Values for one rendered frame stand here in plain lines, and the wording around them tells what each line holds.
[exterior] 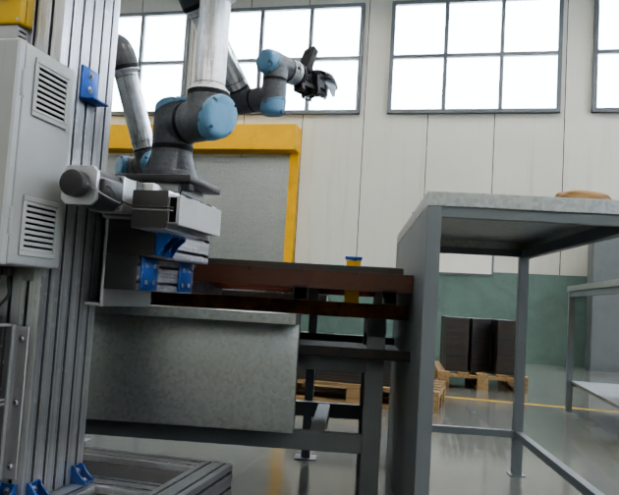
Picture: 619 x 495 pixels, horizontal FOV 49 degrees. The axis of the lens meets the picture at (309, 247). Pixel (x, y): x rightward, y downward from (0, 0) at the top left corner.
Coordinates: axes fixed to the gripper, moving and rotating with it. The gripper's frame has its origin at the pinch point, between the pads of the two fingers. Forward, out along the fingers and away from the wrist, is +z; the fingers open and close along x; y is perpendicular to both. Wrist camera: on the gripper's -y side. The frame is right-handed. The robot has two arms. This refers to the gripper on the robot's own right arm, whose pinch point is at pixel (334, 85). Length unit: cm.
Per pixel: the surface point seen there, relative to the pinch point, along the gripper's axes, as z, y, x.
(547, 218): 8, 56, 65
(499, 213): 0, 54, 54
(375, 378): 14, 98, 1
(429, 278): -11, 71, 37
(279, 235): 634, -111, -582
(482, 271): 773, -30, -305
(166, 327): -34, 79, -48
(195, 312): -39, 76, -28
